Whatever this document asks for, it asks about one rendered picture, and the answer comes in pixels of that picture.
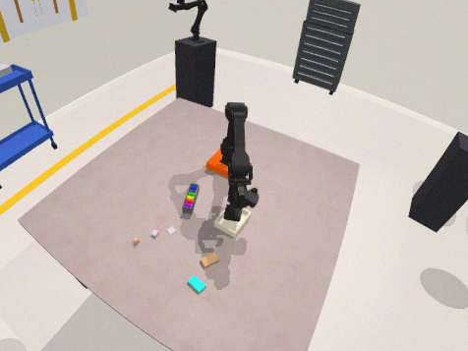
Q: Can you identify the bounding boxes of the cyan rectangular block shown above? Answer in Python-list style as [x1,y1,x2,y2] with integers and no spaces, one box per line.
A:
[188,275,205,293]

